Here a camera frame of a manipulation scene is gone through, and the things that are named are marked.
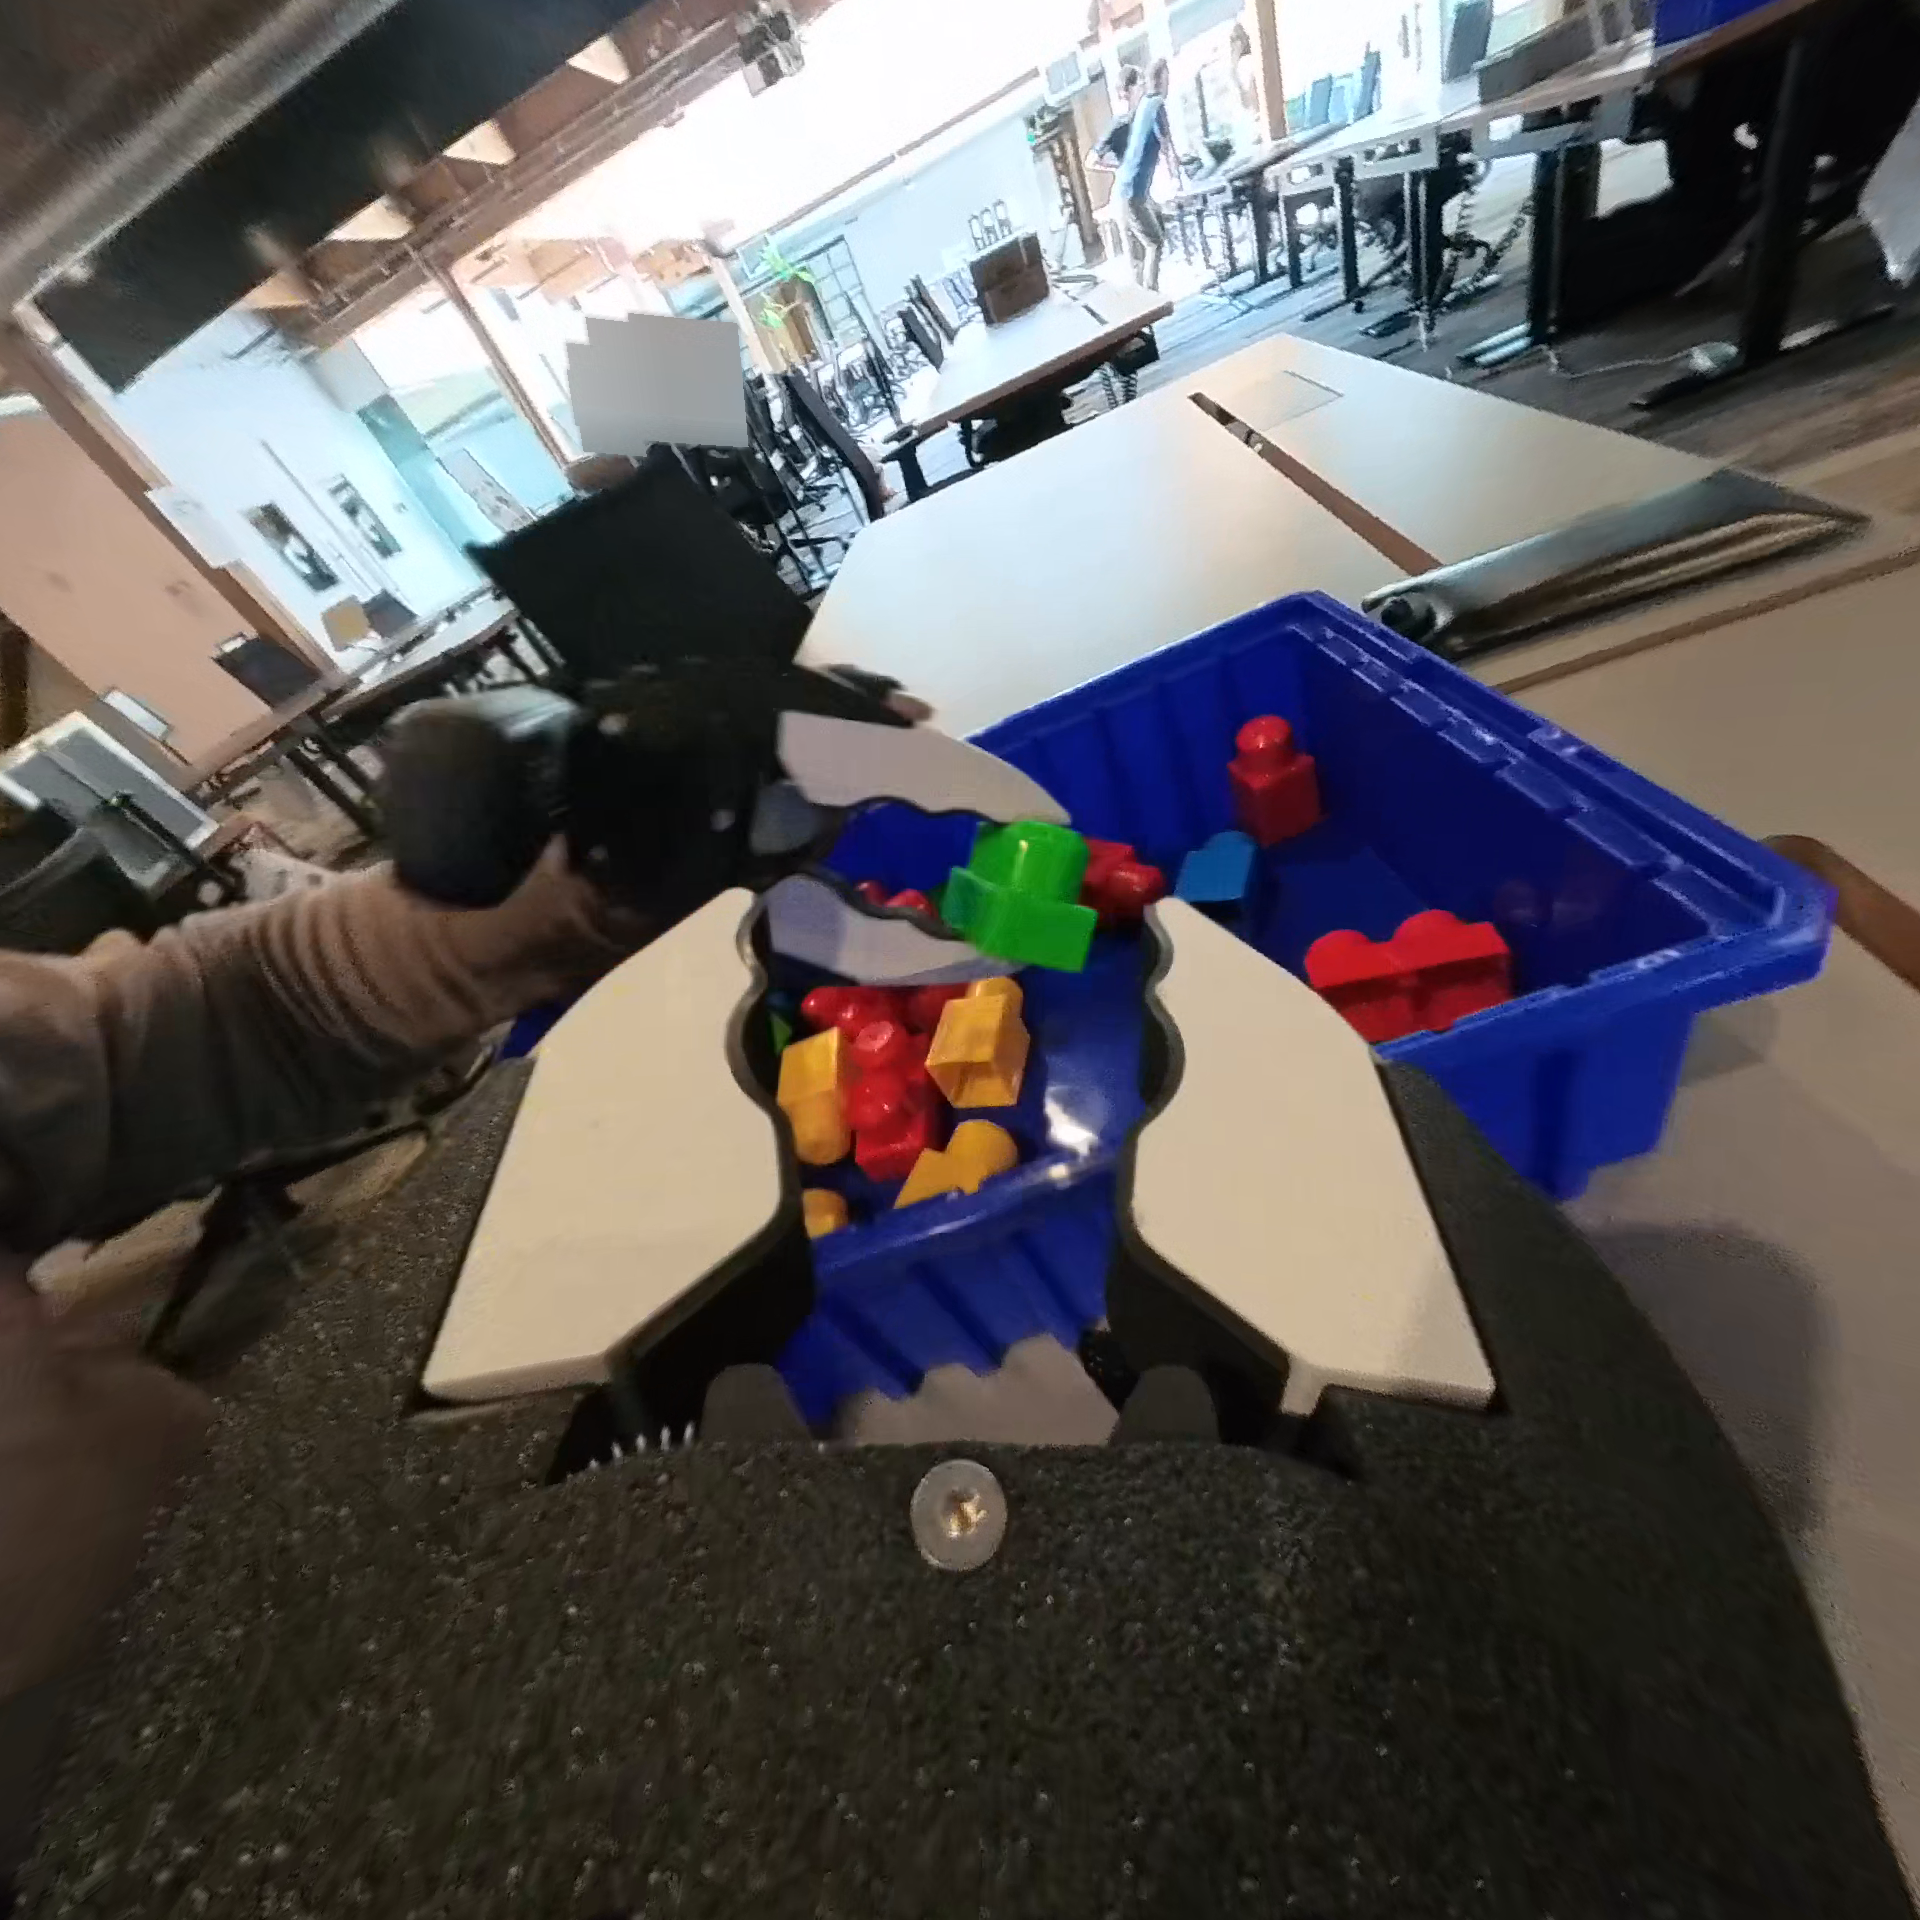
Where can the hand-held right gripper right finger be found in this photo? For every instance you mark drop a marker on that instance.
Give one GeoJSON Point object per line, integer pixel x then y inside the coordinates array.
{"type": "Point", "coordinates": [1290, 1185]}

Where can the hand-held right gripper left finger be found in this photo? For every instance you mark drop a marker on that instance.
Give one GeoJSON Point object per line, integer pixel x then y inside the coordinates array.
{"type": "Point", "coordinates": [630, 1170]}

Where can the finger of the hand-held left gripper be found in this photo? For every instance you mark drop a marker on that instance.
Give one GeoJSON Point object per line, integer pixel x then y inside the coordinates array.
{"type": "Point", "coordinates": [840, 934]}
{"type": "Point", "coordinates": [902, 763]}

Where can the green two-stud building block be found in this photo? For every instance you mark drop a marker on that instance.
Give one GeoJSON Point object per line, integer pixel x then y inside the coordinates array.
{"type": "Point", "coordinates": [1037, 901]}

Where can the pile of coloured blocks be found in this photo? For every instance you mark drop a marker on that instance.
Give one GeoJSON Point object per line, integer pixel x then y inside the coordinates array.
{"type": "Point", "coordinates": [1412, 974]}

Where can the blue plastic bin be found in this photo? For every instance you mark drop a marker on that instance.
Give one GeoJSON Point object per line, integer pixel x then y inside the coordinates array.
{"type": "Point", "coordinates": [1440, 781]}

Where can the person's left forearm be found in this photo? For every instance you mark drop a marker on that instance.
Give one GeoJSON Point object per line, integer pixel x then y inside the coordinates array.
{"type": "Point", "coordinates": [224, 1035]}

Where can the black office chair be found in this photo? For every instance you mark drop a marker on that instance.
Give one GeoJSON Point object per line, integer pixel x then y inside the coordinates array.
{"type": "Point", "coordinates": [834, 451]}

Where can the white table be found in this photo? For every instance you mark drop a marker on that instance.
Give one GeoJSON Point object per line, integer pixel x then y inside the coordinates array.
{"type": "Point", "coordinates": [1171, 510]}

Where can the black office chair base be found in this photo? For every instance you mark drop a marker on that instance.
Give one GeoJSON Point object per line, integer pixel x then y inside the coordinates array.
{"type": "Point", "coordinates": [224, 1214]}

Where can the wooden top table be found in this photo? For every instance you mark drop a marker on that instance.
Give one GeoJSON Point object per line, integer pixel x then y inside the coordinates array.
{"type": "Point", "coordinates": [1051, 338]}

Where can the wooden crate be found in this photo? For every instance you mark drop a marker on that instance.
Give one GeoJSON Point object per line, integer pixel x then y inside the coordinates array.
{"type": "Point", "coordinates": [1020, 281]}

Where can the grey monitor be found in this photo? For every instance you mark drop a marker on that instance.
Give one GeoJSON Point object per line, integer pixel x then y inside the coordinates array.
{"type": "Point", "coordinates": [91, 797]}

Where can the rolled grey mat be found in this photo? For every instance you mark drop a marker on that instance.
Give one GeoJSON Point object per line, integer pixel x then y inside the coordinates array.
{"type": "Point", "coordinates": [1622, 563]}

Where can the black leg desk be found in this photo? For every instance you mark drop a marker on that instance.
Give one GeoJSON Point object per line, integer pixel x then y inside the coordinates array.
{"type": "Point", "coordinates": [1552, 241]}

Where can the wall picture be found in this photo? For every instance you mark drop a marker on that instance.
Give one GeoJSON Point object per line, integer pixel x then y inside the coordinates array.
{"type": "Point", "coordinates": [293, 542]}

